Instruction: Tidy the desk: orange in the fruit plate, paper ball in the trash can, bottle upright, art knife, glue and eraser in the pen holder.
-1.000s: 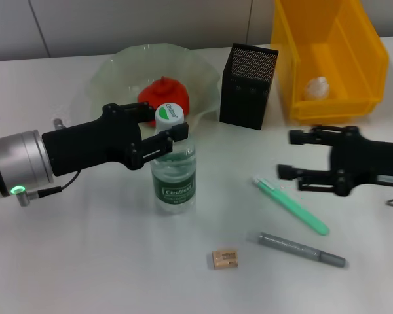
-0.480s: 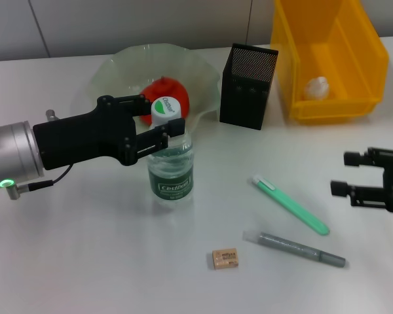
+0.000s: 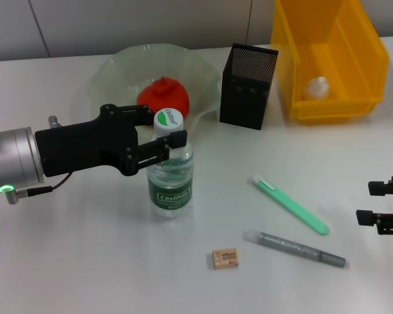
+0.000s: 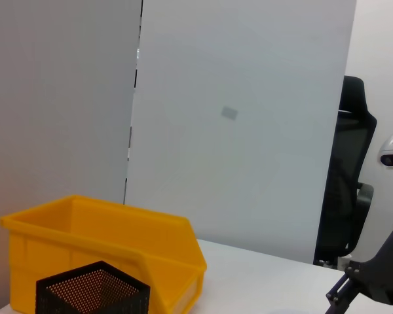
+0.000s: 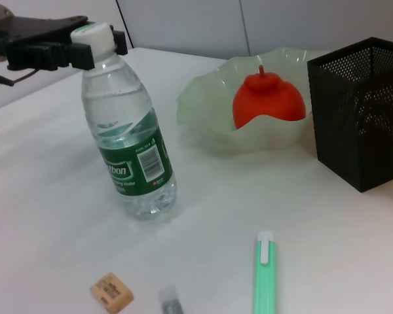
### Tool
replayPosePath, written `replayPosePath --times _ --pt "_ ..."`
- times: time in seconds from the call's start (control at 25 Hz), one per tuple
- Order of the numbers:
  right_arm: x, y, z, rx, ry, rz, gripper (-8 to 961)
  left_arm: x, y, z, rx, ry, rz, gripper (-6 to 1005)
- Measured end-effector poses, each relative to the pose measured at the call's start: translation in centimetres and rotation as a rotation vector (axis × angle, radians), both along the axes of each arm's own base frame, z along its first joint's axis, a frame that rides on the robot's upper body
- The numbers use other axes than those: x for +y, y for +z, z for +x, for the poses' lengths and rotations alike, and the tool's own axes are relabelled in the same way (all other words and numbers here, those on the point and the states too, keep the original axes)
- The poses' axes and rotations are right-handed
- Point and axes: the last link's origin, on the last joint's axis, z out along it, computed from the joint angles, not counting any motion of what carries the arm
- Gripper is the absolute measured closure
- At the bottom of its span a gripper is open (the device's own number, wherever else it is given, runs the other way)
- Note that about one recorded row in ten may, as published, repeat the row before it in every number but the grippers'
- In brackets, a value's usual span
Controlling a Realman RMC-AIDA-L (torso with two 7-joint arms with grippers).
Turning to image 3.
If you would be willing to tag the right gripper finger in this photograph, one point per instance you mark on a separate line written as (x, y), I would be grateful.
(380, 188)
(366, 217)

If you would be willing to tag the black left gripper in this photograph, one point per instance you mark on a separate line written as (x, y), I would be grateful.
(78, 147)

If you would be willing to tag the red-orange fruit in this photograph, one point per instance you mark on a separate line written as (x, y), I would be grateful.
(163, 98)

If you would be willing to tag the clear green-label water bottle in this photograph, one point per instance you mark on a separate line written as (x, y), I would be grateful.
(168, 196)

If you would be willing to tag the white paper ball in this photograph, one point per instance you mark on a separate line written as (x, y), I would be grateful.
(316, 88)

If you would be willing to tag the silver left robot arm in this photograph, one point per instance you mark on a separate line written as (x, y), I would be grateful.
(10, 157)

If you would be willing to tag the green glass fruit plate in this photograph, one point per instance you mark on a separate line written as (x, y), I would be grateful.
(196, 75)

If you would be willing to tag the grey glitter marker pen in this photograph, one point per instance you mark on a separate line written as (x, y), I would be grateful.
(291, 247)

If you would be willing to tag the black mesh pen holder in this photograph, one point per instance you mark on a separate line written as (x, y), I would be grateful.
(244, 98)

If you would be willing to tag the left gripper silver connector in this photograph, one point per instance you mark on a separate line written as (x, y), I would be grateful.
(54, 121)

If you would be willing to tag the yellow plastic bin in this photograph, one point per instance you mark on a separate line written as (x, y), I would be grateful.
(347, 49)

